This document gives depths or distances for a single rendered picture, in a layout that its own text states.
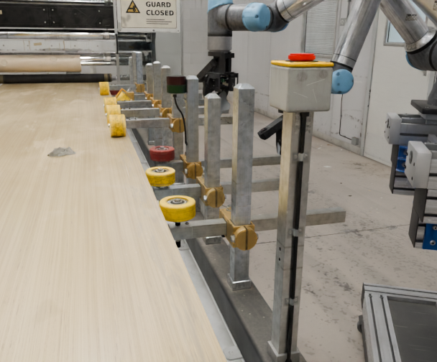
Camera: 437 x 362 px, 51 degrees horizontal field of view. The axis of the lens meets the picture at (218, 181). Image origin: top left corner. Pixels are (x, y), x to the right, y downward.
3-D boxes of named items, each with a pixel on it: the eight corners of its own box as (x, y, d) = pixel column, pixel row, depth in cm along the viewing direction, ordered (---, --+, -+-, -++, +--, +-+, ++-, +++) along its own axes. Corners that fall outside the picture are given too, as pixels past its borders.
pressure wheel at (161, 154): (172, 176, 156) (172, 144, 153) (177, 183, 149) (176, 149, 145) (149, 178, 154) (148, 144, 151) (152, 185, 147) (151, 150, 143)
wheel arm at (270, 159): (278, 164, 163) (278, 152, 162) (282, 166, 160) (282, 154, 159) (156, 172, 152) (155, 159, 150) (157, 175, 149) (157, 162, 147)
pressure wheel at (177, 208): (172, 236, 110) (171, 191, 106) (202, 243, 106) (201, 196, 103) (153, 249, 103) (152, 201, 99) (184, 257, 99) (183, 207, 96)
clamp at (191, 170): (193, 167, 158) (193, 153, 157) (203, 179, 146) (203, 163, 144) (177, 169, 157) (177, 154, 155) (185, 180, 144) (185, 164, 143)
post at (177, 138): (182, 202, 180) (180, 77, 166) (184, 205, 177) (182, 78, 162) (173, 202, 179) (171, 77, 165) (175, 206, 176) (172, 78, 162)
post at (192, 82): (196, 219, 156) (195, 75, 142) (198, 223, 153) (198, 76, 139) (186, 220, 155) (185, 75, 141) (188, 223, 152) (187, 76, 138)
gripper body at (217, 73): (218, 94, 137) (218, 52, 134) (203, 91, 144) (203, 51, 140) (238, 92, 142) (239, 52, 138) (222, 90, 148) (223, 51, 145)
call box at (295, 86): (308, 109, 74) (312, 59, 72) (330, 116, 68) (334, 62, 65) (268, 110, 72) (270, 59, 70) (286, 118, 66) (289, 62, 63)
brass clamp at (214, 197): (214, 191, 136) (214, 174, 134) (227, 207, 123) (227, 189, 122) (193, 192, 134) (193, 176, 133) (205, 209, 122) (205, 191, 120)
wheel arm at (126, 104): (212, 104, 228) (212, 97, 226) (214, 105, 224) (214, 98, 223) (109, 108, 215) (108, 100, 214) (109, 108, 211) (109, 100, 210)
